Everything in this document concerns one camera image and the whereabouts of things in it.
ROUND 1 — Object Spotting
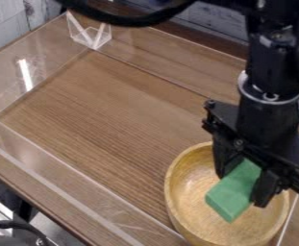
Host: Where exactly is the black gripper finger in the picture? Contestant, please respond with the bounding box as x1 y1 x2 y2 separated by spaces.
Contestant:
250 170 284 208
213 140 245 179

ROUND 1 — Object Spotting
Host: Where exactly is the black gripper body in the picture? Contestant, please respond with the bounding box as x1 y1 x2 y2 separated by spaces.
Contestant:
203 95 299 194

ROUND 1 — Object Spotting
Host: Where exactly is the green rectangular block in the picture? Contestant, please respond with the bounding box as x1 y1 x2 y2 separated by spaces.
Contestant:
205 160 261 223

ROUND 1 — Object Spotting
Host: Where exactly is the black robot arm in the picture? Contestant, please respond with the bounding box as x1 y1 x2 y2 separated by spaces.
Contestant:
203 0 299 208

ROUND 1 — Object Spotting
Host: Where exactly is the brown wooden bowl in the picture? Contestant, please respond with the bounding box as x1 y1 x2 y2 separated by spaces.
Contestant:
165 142 290 246

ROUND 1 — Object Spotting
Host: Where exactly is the clear acrylic tray wall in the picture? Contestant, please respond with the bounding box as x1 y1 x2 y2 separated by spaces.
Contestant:
0 122 187 246

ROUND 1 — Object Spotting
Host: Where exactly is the clear acrylic corner bracket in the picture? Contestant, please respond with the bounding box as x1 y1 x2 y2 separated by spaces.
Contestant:
66 12 113 50

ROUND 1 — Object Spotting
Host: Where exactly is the black cable bottom left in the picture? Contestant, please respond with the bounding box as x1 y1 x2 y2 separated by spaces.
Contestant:
0 220 50 246

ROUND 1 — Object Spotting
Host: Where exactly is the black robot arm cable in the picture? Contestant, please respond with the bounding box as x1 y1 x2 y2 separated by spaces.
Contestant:
54 0 198 28

